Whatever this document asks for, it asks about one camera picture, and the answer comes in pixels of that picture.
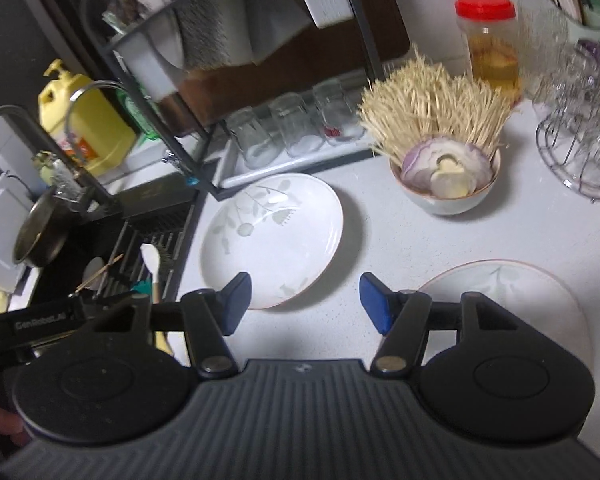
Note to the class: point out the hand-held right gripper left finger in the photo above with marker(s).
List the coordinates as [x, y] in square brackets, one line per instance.
[236, 305]

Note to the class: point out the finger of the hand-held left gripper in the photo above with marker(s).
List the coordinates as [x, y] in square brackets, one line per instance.
[105, 301]

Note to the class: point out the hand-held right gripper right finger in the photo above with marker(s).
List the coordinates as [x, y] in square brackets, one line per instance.
[375, 305]

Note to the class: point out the white floral deep plate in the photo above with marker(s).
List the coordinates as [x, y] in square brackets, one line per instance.
[275, 240]

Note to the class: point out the white leaf-print plate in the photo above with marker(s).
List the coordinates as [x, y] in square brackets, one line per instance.
[510, 285]

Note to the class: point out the person's left hand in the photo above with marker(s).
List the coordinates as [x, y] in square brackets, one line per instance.
[0, 422]

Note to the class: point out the wooden chopsticks pair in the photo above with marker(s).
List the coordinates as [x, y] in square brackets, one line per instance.
[97, 274]

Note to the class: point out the white spatula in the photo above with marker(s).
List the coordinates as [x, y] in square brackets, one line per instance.
[152, 265]

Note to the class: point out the black sink drain rack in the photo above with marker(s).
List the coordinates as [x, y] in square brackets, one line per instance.
[150, 240]

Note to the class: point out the small metal pot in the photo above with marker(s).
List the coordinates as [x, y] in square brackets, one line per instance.
[42, 232]

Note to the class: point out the white plastic board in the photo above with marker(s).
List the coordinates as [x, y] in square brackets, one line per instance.
[0, 230]

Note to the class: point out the white bowl with brown rim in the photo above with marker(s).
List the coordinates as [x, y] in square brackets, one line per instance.
[447, 205]

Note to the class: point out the chrome valve with blue tip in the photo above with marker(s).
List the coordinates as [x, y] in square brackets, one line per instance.
[180, 165]

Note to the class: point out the halved red onion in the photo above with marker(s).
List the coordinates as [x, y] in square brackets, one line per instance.
[442, 170]

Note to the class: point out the white drip tray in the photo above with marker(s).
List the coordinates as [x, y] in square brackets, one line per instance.
[300, 165]

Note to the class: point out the clear drinking glass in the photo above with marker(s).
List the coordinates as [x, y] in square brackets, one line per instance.
[297, 125]
[252, 137]
[337, 112]

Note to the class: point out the yellow detergent bottle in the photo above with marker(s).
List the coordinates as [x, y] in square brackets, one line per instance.
[85, 120]

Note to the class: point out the dark gooseneck faucet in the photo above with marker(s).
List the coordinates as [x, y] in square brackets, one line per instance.
[20, 125]

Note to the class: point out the enoki mushroom bunch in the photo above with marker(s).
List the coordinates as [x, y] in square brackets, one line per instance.
[430, 100]

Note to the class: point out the brown cutting board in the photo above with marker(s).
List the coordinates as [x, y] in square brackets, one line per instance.
[300, 80]

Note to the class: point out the clear crinkled plastic wrap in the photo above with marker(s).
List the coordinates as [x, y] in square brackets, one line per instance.
[577, 130]

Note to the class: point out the black dish rack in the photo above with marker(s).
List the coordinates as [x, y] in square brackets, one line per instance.
[365, 35]

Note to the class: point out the red-lidded plastic jar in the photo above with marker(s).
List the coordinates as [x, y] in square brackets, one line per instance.
[490, 50]

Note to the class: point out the grey white dish cloth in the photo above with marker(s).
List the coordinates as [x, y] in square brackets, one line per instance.
[215, 15]

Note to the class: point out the green utensil holder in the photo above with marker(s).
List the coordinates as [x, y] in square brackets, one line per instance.
[592, 17]

